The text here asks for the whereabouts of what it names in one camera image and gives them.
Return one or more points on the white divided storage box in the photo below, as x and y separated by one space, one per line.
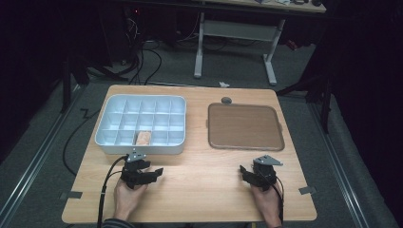
141 117

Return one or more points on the black stand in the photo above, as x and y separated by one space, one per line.
324 104
66 82

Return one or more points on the crumpled white paper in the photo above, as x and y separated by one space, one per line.
224 84

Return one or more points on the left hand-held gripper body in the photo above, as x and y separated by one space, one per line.
133 174

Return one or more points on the grey round cap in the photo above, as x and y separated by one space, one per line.
226 100

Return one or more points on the brown tray with grey rim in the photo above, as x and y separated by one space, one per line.
245 126

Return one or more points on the person's left striped sleeve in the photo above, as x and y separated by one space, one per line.
118 223

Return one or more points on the white-legged wooden desk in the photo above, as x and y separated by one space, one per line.
237 30

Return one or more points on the grey tape strip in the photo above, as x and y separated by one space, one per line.
71 194
307 190

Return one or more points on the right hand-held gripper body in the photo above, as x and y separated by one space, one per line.
266 175

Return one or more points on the metal floor rail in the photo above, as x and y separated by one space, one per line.
38 158
340 171

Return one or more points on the person's right hand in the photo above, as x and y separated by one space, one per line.
267 205

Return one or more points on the small tan block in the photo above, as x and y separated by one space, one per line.
143 138

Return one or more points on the person's left hand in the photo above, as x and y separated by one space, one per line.
126 199

